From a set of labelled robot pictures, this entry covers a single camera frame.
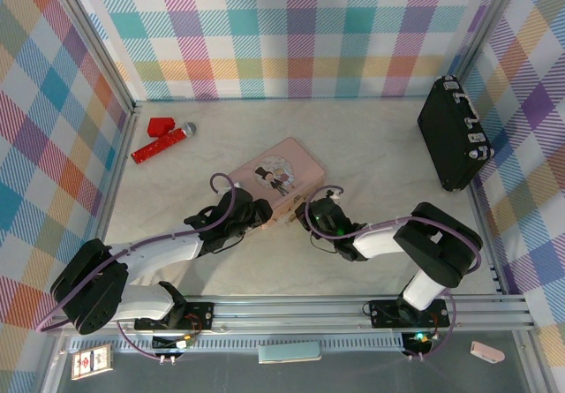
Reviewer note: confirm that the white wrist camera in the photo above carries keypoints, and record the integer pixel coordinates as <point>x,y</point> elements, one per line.
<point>237,185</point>
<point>334,193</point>

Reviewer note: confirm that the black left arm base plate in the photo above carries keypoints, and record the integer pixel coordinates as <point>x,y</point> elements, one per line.
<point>198,315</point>

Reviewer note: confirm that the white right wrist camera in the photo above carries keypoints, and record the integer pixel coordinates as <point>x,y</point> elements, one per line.
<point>334,193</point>

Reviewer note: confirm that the black briefcase with metal fittings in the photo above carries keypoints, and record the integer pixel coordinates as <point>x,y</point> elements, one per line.
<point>446,137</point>

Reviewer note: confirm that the long aluminium frame rail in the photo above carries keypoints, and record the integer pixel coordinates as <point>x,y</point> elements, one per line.
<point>287,311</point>

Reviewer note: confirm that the aluminium frame post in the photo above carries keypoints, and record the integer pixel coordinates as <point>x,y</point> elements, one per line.
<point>490,22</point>
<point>88,35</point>

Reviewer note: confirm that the light blue eraser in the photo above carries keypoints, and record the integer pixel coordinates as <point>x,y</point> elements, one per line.
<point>289,352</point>

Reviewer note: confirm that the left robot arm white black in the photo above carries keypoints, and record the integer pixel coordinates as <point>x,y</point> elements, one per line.
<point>154,251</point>

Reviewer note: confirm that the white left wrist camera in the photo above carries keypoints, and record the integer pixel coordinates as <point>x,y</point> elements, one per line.
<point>237,185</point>

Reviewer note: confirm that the red card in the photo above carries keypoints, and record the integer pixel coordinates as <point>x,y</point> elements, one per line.
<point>90,361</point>

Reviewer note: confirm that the small red block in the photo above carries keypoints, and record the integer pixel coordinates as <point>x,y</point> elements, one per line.
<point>159,127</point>

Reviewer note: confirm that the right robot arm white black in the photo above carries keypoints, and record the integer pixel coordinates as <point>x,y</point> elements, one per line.
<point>432,243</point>

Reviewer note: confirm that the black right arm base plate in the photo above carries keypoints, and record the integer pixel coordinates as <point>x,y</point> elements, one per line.
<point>384,313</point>

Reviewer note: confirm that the red glitter toy microphone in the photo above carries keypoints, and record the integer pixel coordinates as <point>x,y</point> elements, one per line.
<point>159,145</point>

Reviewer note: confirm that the pink tin box with cartoon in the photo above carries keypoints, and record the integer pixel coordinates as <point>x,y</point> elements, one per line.
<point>304,168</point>

